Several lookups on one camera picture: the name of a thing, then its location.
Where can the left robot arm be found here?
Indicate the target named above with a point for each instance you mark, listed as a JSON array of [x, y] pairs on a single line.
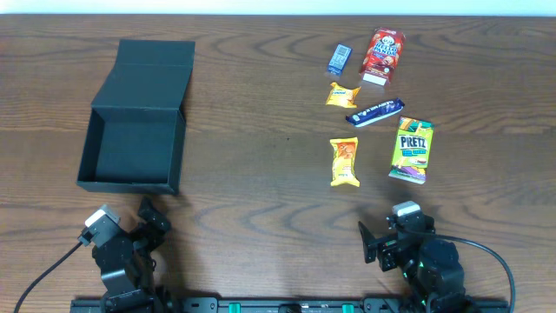
[[125, 261]]

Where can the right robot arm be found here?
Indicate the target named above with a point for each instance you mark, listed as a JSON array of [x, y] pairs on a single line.
[[429, 265]]

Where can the yellow orange snack pouch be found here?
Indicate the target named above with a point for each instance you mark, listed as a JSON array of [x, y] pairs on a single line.
[[343, 162]]

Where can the black gift box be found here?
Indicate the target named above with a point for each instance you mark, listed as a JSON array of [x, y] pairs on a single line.
[[135, 138]]

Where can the green Pretz snack box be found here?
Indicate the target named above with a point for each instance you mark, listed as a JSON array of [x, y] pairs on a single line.
[[411, 150]]

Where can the red Hello Panda box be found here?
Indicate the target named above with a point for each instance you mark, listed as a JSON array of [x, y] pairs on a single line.
[[382, 56]]

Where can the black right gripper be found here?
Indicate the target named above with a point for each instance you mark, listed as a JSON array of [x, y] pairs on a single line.
[[387, 249]]

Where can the small yellow snack packet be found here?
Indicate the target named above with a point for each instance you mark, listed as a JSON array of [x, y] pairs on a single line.
[[341, 96]]

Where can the small blue candy box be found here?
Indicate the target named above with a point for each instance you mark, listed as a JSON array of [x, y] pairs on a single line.
[[339, 60]]

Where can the dark blue chocolate bar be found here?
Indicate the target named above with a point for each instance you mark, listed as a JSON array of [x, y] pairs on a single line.
[[375, 113]]

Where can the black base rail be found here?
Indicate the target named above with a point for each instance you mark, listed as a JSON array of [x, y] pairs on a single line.
[[213, 305]]

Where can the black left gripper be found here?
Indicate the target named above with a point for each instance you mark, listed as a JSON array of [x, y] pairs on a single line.
[[142, 232]]

